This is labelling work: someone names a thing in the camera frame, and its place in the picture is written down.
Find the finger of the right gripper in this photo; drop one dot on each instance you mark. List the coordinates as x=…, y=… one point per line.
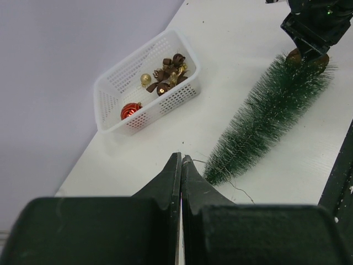
x=312, y=47

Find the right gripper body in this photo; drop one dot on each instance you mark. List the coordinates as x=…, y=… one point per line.
x=314, y=18

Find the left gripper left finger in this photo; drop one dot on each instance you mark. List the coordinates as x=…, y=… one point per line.
x=140, y=229

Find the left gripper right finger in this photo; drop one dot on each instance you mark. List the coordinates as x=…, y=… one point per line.
x=219, y=231

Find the small green christmas tree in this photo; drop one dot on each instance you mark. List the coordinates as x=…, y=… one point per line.
x=284, y=93

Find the white plastic basket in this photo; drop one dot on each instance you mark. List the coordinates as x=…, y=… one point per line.
x=121, y=85

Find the brown and gold ornament garland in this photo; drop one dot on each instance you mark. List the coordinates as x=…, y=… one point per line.
x=172, y=73

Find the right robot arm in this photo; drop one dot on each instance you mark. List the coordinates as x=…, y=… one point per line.
x=316, y=26

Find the red glitter bauble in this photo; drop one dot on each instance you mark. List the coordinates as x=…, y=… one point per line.
x=129, y=109

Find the gold bauble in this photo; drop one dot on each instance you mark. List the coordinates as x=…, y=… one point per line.
x=145, y=79

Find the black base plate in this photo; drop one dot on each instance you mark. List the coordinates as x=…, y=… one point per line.
x=337, y=194

